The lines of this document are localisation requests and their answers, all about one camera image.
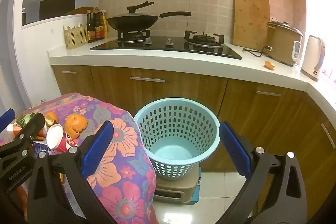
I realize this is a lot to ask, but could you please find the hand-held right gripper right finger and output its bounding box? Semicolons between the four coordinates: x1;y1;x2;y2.
219;121;307;224

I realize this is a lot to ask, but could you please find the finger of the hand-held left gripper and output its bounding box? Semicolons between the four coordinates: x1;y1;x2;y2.
0;109;16;134
0;113;46;159

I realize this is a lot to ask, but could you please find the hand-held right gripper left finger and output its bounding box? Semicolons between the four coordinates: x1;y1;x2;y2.
26;120;118;224

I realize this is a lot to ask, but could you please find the red cartoon paper cup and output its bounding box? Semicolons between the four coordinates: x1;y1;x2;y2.
46;124;79;153

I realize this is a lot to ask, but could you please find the light blue perforated plastic basket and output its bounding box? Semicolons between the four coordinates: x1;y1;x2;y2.
134;97;220;180

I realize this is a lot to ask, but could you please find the green leafy vegetable stalk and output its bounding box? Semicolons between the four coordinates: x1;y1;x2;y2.
16;114;36;126

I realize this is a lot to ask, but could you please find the small open orange peel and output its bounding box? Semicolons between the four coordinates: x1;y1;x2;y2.
46;112;59;127

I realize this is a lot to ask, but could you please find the large domed orange peel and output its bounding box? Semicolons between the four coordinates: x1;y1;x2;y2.
65;114;88;138

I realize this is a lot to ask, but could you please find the floral purple table cloth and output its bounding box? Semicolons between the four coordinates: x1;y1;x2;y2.
0;93;159;224

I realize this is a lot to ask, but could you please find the beige plastic stool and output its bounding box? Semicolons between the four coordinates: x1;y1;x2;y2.
154;164;201;204

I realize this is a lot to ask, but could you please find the beige woven utensil basket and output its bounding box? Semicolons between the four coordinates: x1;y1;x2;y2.
63;23;88;50

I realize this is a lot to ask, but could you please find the beige rice cooker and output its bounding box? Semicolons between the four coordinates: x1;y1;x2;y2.
265;21;304;67

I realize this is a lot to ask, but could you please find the slim dark sauce bottle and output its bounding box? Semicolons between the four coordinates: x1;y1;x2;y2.
87;10;96;43

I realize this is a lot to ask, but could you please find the wide dark sauce bottle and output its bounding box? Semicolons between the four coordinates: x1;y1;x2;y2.
94;8;105;41

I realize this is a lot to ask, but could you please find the yellow oil bottle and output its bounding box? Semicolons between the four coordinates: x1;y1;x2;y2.
102;10;109;39

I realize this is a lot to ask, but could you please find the black glass gas stove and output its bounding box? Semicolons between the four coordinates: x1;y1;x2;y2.
90;30;242;60

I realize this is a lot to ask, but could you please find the cream electric kettle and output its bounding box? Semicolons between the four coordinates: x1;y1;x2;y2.
301;35;326;82

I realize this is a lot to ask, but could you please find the black wok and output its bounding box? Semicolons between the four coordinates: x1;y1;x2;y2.
106;11;192;31

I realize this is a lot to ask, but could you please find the wooden cutting board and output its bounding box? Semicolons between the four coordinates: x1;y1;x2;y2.
232;0;270;51

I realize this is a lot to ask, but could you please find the black wok lid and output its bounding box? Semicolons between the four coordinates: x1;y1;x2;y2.
115;1;155;17

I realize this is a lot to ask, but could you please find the long metal cabinet handle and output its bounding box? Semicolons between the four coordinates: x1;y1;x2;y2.
130;76;166;83

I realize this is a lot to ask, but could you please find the black power cable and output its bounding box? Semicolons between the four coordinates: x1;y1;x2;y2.
243;46;273;58

